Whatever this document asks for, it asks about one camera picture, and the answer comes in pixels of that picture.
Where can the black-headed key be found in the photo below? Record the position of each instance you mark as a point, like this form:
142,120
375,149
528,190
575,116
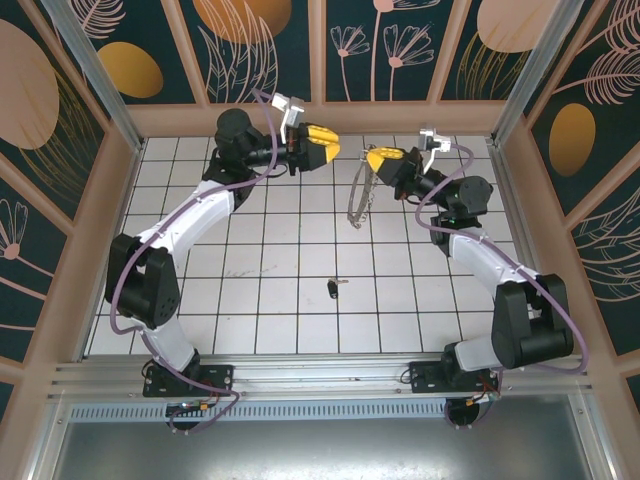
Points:
331,290

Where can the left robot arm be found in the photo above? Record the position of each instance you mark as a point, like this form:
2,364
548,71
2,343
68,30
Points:
200,215

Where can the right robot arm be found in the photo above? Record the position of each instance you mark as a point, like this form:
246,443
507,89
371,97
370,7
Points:
480,255

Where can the aluminium table edge strip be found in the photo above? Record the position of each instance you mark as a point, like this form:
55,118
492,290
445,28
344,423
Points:
505,190

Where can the grey metal sheet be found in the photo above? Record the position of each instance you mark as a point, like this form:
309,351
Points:
320,450

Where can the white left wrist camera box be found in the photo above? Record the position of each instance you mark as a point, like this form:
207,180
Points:
290,110

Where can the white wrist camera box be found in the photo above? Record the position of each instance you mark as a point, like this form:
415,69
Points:
290,110
434,137

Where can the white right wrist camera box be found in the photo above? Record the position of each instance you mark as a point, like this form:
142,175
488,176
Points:
434,137

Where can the aluminium corner post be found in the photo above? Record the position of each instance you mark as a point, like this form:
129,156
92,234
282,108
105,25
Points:
530,70
95,70

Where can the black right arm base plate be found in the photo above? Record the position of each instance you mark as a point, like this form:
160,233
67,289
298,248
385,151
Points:
430,377

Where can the aluminium mounting rail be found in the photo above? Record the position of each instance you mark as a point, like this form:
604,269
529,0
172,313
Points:
320,372

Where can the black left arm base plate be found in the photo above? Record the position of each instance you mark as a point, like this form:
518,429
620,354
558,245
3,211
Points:
215,377

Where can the aluminium frame upright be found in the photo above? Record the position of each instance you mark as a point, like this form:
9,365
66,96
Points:
595,440
47,440

